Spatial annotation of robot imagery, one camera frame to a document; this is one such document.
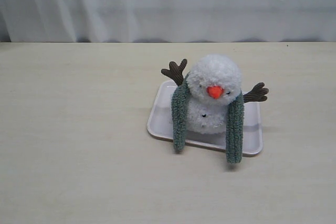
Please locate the white plush snowman toy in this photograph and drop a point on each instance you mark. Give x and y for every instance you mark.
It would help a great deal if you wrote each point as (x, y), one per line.
(214, 65)

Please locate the white rectangular tray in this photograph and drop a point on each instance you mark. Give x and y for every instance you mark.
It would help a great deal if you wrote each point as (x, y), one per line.
(160, 125)

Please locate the white backdrop curtain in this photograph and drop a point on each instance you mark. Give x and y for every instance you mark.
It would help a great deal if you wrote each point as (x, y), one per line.
(167, 20)

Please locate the green fuzzy scarf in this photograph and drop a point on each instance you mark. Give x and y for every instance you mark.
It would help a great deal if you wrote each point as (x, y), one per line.
(209, 105)

